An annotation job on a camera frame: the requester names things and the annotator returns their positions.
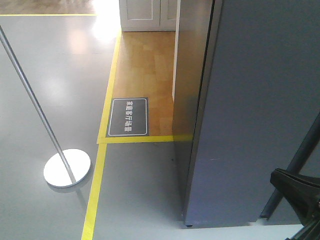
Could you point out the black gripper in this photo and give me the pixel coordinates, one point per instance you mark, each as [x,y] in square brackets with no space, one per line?
[303,194]

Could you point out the fridge door with white liner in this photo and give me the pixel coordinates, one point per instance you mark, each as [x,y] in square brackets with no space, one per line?
[258,98]

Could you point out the grey fridge with white interior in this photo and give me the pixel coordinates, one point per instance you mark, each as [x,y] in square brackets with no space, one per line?
[195,17]

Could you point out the black floor sign white text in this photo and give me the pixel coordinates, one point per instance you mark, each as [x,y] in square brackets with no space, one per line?
[129,117]

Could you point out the silver stanchion pole with base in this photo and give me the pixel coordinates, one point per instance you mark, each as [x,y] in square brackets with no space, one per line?
[66,168]

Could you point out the white panelled cabinet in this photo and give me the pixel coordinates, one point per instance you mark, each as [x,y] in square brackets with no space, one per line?
[148,15]

